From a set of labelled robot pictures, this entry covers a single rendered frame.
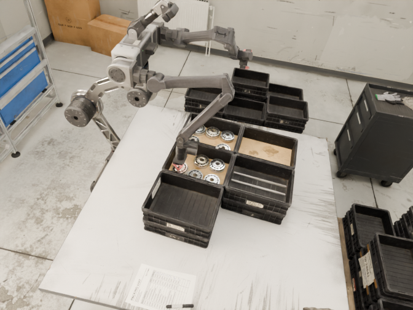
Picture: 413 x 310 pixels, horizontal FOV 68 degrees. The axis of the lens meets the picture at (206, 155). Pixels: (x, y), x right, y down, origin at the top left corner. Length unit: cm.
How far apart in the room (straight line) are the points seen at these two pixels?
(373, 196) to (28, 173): 336
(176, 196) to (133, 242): 36
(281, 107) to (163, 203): 186
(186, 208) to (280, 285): 67
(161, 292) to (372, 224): 185
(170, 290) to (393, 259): 153
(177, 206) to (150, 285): 45
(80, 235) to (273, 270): 112
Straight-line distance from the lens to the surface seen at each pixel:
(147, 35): 193
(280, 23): 474
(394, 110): 313
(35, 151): 353
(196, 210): 184
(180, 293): 176
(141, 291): 177
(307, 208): 219
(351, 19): 482
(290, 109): 330
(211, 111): 165
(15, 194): 322
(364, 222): 290
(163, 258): 183
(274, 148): 228
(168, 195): 189
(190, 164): 205
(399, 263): 255
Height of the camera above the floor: 236
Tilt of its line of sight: 46 degrees down
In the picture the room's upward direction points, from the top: 8 degrees clockwise
